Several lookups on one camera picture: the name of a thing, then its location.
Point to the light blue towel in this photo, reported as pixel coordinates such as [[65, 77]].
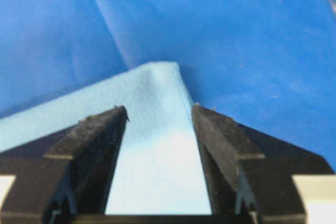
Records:
[[159, 169]]

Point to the dark blue table cloth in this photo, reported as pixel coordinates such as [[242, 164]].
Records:
[[269, 64]]

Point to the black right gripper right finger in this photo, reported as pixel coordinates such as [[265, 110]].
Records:
[[256, 178]]

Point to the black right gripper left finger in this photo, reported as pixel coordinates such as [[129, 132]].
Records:
[[67, 172]]

